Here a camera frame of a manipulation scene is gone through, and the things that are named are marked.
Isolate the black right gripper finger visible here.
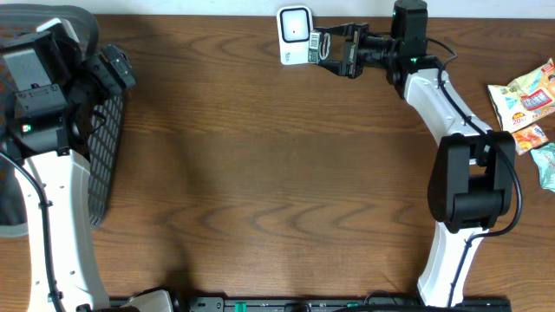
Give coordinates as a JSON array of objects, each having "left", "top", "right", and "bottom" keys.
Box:
[
  {"left": 315, "top": 23, "right": 352, "bottom": 36},
  {"left": 317, "top": 60, "right": 347, "bottom": 76}
]

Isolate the dark snack packet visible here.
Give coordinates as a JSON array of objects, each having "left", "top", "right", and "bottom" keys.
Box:
[{"left": 308, "top": 30, "right": 331, "bottom": 64}]

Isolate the yellow snack packet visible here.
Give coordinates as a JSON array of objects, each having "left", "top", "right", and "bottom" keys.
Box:
[{"left": 487, "top": 58, "right": 554, "bottom": 133}]

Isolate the orange snack packet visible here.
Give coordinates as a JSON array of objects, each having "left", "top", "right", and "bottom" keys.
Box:
[{"left": 512, "top": 123, "right": 549, "bottom": 155}]

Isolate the light green snack packet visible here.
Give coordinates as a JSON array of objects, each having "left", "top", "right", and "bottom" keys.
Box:
[{"left": 531, "top": 143, "right": 555, "bottom": 192}]

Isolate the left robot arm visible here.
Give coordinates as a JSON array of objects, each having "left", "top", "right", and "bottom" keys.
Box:
[{"left": 1, "top": 18, "right": 136, "bottom": 311}]

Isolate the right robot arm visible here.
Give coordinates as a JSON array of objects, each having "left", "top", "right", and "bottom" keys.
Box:
[{"left": 308, "top": 0, "right": 523, "bottom": 310}]

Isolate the white barcode scanner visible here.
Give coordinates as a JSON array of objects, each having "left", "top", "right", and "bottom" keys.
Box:
[{"left": 276, "top": 5, "right": 313, "bottom": 66}]

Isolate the grey plastic mesh basket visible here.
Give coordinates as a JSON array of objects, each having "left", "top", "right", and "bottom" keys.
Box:
[{"left": 1, "top": 3, "right": 127, "bottom": 237}]

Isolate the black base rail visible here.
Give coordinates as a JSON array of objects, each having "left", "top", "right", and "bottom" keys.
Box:
[{"left": 108, "top": 295, "right": 513, "bottom": 312}]

